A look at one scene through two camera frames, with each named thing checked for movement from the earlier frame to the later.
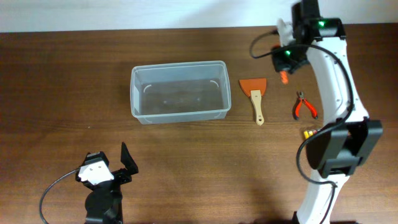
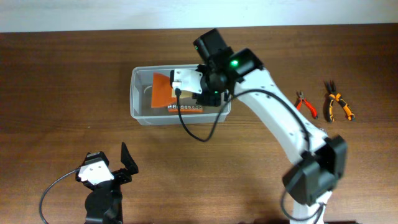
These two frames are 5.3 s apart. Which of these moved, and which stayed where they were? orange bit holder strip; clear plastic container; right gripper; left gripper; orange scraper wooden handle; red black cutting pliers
Moved: orange bit holder strip; right gripper; orange scraper wooden handle
Stayed: clear plastic container; left gripper; red black cutting pliers
